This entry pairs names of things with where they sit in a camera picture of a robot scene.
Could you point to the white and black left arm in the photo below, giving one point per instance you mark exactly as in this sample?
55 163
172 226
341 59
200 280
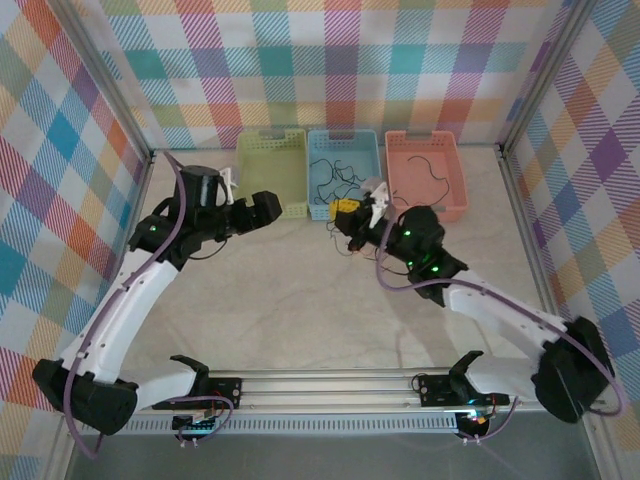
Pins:
125 310

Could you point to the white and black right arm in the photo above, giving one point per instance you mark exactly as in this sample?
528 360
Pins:
495 312

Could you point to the aluminium frame post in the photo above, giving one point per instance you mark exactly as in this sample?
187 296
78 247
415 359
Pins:
107 75
547 75

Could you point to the light blue perforated plastic basket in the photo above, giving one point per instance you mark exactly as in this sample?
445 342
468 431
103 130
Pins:
350 147

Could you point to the aluminium side rail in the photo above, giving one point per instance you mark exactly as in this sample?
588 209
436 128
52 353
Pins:
527 225
141 190

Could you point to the pale green perforated plastic basket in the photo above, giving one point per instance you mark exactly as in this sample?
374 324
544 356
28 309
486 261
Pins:
270 165

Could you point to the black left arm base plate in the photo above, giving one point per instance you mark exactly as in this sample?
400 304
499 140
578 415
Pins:
230 390

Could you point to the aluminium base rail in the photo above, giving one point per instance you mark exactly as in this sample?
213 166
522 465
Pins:
325 390

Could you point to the pink perforated plastic basket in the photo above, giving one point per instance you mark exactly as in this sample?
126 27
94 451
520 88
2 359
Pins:
415 180

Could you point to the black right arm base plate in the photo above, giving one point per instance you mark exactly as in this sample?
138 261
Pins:
435 390

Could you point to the small circuit board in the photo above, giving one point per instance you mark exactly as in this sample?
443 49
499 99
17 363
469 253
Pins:
200 425
480 420

